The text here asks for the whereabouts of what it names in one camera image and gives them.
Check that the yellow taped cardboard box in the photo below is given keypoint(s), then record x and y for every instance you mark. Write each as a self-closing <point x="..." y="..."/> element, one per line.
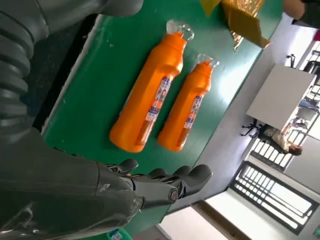
<point x="244" y="23"/>

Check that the small orange detergent bottle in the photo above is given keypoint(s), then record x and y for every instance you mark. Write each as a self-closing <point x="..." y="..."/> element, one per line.
<point x="187" y="106"/>

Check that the white barred window grille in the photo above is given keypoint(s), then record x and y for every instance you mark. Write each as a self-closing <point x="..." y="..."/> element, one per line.
<point x="267" y="152"/>

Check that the seated person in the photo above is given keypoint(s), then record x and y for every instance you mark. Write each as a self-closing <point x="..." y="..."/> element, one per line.
<point x="277" y="137"/>

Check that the teal plastic bottle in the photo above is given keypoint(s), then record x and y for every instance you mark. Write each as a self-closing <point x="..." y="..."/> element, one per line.
<point x="117" y="236"/>

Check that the black framed window grille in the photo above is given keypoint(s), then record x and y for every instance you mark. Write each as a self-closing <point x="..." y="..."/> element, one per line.
<point x="275" y="195"/>

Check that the black office chair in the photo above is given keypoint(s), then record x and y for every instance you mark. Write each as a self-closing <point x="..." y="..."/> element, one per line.
<point x="252" y="127"/>

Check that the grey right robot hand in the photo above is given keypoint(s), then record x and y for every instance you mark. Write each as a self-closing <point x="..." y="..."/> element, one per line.
<point x="50" y="192"/>

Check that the white office table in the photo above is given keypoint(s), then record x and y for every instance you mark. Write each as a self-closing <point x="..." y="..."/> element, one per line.
<point x="280" y="96"/>

